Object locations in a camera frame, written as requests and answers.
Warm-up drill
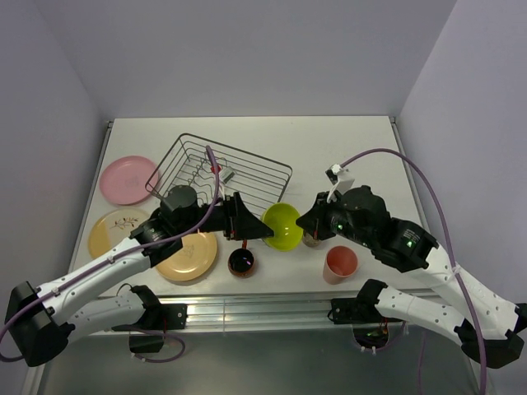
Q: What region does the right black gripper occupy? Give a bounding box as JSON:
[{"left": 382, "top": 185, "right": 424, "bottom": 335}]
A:
[{"left": 296, "top": 189, "right": 373, "bottom": 247}]

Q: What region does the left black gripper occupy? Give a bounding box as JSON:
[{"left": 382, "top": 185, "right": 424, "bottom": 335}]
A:
[{"left": 176, "top": 192, "right": 273, "bottom": 240}]

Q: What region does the small patterned glass cup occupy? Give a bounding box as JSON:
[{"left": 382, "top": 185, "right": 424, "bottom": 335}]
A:
[{"left": 302, "top": 232, "right": 322, "bottom": 248}]

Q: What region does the lime green bowl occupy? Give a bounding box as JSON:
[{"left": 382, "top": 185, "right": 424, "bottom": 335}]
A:
[{"left": 261, "top": 202, "right": 302, "bottom": 252}]

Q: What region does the orange brown ceramic mug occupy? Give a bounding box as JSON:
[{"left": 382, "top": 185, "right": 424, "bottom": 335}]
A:
[{"left": 227, "top": 239, "right": 256, "bottom": 278}]

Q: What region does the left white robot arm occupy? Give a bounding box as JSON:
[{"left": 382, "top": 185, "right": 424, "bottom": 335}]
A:
[{"left": 1, "top": 185, "right": 274, "bottom": 367}]

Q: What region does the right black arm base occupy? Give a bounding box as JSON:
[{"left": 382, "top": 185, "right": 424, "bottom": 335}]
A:
[{"left": 327, "top": 298, "right": 407, "bottom": 355}]

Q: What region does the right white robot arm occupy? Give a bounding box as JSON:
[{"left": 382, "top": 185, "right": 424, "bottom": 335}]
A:
[{"left": 296, "top": 186, "right": 526, "bottom": 369}]

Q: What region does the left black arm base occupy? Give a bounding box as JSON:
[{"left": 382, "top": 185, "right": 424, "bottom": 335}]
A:
[{"left": 112, "top": 286, "right": 187, "bottom": 364}]

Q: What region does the pink plastic cup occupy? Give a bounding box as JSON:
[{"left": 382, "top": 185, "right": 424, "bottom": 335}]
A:
[{"left": 323, "top": 246, "right": 358, "bottom": 285}]

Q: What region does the orange plastic plate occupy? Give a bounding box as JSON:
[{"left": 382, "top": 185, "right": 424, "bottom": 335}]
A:
[{"left": 156, "top": 233, "right": 217, "bottom": 282}]

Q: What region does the pink plastic plate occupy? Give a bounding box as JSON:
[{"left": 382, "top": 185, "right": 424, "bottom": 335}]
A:
[{"left": 99, "top": 156, "right": 159, "bottom": 206}]

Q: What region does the cream yellow floral plate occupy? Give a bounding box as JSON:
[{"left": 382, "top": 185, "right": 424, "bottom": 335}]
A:
[{"left": 87, "top": 207, "right": 150, "bottom": 259}]

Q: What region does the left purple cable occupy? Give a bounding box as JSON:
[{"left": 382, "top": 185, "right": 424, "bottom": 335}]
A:
[{"left": 0, "top": 145, "right": 223, "bottom": 365}]

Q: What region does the purple cable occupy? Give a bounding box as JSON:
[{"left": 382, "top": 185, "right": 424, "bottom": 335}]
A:
[
  {"left": 339, "top": 148, "right": 491, "bottom": 395},
  {"left": 0, "top": 145, "right": 223, "bottom": 365}
]

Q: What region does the metal wire dish rack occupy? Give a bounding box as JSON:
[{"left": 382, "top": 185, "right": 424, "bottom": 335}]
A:
[{"left": 142, "top": 133, "right": 292, "bottom": 241}]

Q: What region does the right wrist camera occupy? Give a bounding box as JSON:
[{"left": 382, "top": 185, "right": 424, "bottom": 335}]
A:
[{"left": 325, "top": 164, "right": 355, "bottom": 203}]

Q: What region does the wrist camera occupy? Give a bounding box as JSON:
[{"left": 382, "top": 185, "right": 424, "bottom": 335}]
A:
[
  {"left": 325, "top": 164, "right": 355, "bottom": 203},
  {"left": 210, "top": 165, "right": 236, "bottom": 185}
]

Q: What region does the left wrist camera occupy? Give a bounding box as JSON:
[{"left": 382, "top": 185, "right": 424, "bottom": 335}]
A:
[{"left": 210, "top": 165, "right": 236, "bottom": 185}]

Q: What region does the aluminium front rail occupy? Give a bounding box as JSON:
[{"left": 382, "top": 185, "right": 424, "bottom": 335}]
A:
[{"left": 40, "top": 292, "right": 437, "bottom": 337}]

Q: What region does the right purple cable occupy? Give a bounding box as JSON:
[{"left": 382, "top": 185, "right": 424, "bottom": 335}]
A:
[{"left": 339, "top": 148, "right": 491, "bottom": 395}]

